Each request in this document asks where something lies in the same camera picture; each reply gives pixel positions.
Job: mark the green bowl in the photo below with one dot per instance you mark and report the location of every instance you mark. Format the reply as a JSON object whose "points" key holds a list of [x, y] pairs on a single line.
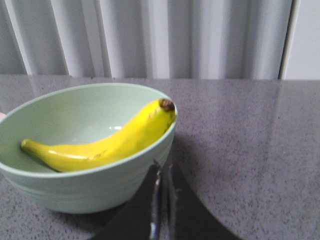
{"points": [[78, 115]]}

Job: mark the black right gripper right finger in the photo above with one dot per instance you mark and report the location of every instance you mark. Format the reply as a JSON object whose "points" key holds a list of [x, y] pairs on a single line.
{"points": [[188, 218]]}

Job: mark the yellow banana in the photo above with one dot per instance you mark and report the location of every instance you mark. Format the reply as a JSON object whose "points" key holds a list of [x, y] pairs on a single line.
{"points": [[144, 129]]}

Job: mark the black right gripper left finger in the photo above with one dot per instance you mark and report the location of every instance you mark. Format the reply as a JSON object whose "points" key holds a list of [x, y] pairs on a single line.
{"points": [[140, 218]]}

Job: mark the white curtain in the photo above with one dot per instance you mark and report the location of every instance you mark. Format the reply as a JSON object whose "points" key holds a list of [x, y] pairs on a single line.
{"points": [[200, 39]]}

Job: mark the pink plate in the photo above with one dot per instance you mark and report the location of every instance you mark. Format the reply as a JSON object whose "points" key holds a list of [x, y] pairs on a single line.
{"points": [[2, 116]]}

